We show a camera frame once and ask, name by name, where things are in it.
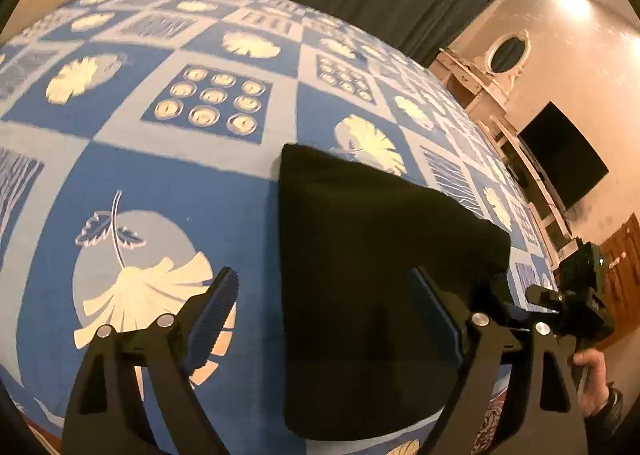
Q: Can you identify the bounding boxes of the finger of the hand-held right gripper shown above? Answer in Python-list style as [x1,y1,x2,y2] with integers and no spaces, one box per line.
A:
[487,274,526,331]
[525,285,568,313]

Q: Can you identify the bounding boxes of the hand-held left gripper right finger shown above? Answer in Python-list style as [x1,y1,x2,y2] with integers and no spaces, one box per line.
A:
[406,267,588,455]

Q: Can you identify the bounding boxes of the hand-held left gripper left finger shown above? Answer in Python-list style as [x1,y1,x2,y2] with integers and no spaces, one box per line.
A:
[62,266,240,455]

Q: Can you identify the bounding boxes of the black pants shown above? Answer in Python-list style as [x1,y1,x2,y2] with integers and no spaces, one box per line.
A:
[277,142,512,442]

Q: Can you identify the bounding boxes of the person's right forearm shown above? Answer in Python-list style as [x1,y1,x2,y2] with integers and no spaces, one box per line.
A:
[595,385,628,438]

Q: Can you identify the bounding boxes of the person's right hand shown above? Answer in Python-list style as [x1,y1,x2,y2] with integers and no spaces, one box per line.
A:
[572,350,613,417]

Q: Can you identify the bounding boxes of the brown wooden door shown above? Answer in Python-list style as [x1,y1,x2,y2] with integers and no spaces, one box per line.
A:
[597,212,640,351]

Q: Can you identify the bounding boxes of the white television stand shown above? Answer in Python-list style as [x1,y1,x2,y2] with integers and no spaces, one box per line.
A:
[487,115,576,266]

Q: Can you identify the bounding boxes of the leopard print rug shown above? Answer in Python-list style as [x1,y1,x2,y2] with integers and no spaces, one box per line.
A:
[472,380,513,455]

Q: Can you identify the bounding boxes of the black flat television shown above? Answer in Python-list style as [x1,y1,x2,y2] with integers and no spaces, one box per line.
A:
[517,102,610,212]

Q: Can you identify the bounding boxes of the blue patterned bedspread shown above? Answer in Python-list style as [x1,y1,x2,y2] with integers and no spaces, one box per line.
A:
[0,0,561,455]

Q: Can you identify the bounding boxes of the white dressing table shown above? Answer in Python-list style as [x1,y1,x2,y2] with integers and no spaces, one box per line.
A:
[430,48,516,116]

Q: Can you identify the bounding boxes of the oval vanity mirror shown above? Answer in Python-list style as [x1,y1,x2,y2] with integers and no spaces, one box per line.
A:
[487,30,531,76]

